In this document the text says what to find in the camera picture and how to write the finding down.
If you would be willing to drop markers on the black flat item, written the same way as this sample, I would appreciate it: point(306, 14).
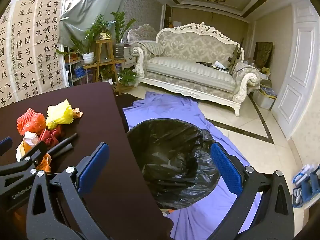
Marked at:
point(203, 63)

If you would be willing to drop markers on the small leafy green plant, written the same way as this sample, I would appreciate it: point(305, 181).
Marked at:
point(127, 76)

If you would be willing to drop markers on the grey curtain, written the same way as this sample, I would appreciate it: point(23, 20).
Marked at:
point(87, 7)

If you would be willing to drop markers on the blue plastic crate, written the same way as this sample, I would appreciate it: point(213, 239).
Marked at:
point(78, 71)

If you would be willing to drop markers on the calligraphy paper scroll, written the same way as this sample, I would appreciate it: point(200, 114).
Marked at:
point(5, 62)
point(51, 37)
point(26, 55)

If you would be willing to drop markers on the yellow foam net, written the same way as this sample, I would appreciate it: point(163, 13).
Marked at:
point(58, 113)

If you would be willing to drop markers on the metal shelf rack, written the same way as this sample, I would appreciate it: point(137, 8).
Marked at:
point(71, 80)

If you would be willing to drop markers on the ornate white carved sofa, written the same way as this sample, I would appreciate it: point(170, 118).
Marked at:
point(187, 67)

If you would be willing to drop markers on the ornate white armchair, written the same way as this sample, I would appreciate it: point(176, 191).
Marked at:
point(142, 31)

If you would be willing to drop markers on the black tube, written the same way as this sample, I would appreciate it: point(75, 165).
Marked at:
point(66, 139)
point(61, 148)

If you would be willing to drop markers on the white papers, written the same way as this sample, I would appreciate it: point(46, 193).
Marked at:
point(221, 66)

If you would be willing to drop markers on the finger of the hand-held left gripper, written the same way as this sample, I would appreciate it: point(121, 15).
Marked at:
point(6, 143)
point(30, 160)

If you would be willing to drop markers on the tall plant in grey pot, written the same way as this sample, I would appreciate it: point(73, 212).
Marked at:
point(121, 30)

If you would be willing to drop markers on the dark red wrapper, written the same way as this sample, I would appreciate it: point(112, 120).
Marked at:
point(50, 135)

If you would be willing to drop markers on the plant in white pot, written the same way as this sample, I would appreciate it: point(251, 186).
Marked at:
point(88, 57)

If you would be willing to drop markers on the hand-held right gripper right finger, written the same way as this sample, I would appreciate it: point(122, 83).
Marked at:
point(226, 167)

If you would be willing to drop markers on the orange red plastic bag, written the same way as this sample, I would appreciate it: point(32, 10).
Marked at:
point(23, 146)

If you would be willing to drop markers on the white panelled door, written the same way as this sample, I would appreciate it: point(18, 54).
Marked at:
point(297, 67)

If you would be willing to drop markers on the wooden plant stand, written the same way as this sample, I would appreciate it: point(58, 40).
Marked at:
point(103, 52)

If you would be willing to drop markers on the blue slipper rack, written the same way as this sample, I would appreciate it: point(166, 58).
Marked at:
point(306, 187)

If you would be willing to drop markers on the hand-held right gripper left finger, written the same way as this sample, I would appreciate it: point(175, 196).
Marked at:
point(93, 165)

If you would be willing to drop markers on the white tissue paper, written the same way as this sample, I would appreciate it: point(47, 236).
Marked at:
point(31, 137)

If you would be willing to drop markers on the trash bin with black bag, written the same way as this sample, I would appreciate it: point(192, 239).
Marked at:
point(170, 155)

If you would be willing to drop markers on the dark framed picture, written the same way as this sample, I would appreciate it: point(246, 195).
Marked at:
point(263, 53)

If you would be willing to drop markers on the brown paper scrap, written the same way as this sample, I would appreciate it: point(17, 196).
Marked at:
point(78, 112)

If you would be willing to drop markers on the red foam net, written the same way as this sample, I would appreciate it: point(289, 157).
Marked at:
point(30, 122)

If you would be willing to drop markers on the green fern plant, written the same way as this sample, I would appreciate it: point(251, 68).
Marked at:
point(98, 26)

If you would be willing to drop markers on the purple cloth sheet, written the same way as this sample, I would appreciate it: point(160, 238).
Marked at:
point(162, 107)

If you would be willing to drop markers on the grey storage box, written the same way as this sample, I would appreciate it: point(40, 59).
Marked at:
point(265, 98)

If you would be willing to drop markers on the yellow packet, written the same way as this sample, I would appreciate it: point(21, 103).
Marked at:
point(265, 71)

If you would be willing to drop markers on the dark long leaning object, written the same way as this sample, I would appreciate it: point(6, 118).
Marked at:
point(236, 55)

